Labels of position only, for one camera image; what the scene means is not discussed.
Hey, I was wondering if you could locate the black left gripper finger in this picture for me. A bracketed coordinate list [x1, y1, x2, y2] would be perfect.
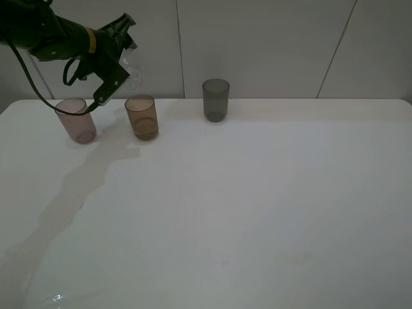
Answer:
[96, 14, 135, 36]

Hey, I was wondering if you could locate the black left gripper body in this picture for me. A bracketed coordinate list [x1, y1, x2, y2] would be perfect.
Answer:
[75, 30, 137, 82]

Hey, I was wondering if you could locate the clear plastic water bottle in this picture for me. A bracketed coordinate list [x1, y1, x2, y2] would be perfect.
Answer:
[120, 49, 143, 91]

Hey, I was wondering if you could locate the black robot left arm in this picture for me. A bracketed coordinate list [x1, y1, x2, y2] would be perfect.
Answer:
[1, 1, 137, 86]

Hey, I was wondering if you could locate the brown translucent cup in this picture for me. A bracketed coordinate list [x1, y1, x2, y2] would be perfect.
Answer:
[124, 95, 159, 141]

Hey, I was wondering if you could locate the pink translucent cup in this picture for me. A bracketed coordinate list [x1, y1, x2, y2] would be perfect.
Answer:
[56, 98, 97, 144]

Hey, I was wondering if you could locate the grey translucent cup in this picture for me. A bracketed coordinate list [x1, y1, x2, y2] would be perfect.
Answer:
[202, 79, 230, 123]

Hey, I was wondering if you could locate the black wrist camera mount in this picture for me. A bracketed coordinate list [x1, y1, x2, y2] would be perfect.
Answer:
[93, 57, 130, 106]

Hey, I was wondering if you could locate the black cable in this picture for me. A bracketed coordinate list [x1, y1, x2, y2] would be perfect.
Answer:
[0, 35, 100, 115]

